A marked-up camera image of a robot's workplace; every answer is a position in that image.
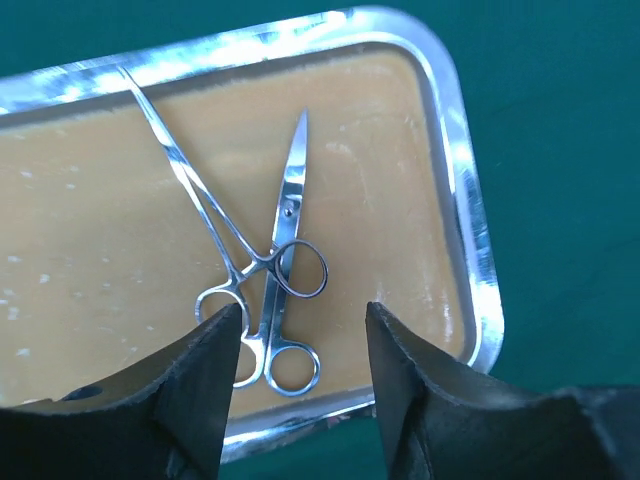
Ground steel surgical scissors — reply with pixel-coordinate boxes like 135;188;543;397
234;109;321;397

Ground steel instrument tray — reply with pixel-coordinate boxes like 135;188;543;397
0;5;505;464

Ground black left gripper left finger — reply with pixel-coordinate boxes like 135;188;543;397
1;304;241;479

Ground dark green surgical cloth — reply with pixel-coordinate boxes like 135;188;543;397
1;1;639;479

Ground yellow tray liner mat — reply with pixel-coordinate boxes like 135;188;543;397
1;50;465;405

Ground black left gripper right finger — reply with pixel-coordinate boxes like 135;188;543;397
365;302;639;479

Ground steel hemostat clamp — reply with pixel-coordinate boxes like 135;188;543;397
117;66;328;329

